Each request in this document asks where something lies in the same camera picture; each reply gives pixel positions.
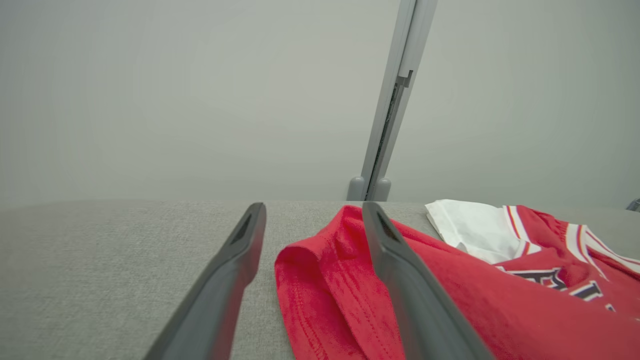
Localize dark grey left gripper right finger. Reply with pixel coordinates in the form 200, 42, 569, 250
362, 201, 496, 360

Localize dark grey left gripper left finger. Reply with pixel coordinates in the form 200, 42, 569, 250
144, 202, 267, 360

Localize red jersey with lettering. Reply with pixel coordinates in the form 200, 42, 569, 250
273, 198, 640, 360

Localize grey partition post twin feet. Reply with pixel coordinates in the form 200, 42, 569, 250
346, 0, 439, 202

